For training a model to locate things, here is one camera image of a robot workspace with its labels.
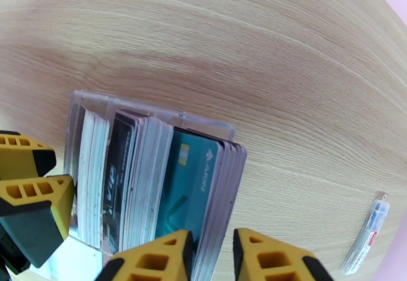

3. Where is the teal credit card with chip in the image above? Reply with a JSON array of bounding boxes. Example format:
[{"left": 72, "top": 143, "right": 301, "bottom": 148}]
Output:
[{"left": 155, "top": 130, "right": 224, "bottom": 249}]

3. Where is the grey violet card stack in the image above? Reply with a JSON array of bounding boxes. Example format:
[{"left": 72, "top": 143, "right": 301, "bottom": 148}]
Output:
[{"left": 192, "top": 142, "right": 248, "bottom": 277}]

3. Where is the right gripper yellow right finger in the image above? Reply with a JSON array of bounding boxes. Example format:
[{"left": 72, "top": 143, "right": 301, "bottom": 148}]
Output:
[{"left": 232, "top": 228, "right": 335, "bottom": 281}]

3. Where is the white-edged card stack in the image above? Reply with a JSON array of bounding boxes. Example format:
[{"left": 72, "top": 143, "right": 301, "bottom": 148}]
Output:
[{"left": 77, "top": 108, "right": 111, "bottom": 249}]

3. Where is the clear pack with red label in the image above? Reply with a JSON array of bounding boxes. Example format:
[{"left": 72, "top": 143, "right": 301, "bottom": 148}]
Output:
[{"left": 338, "top": 191, "right": 391, "bottom": 274}]

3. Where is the pale pink card stack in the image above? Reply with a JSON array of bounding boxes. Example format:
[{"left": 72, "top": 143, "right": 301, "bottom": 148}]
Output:
[{"left": 120, "top": 115, "right": 175, "bottom": 252}]

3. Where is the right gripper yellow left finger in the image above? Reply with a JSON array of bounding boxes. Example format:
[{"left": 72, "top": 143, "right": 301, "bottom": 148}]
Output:
[{"left": 95, "top": 229, "right": 195, "bottom": 281}]

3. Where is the clear acrylic card box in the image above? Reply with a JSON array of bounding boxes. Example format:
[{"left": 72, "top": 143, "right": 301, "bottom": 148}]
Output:
[{"left": 63, "top": 90, "right": 248, "bottom": 281}]

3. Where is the black VIP card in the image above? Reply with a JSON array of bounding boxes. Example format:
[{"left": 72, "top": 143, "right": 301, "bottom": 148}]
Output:
[{"left": 102, "top": 112, "right": 138, "bottom": 256}]

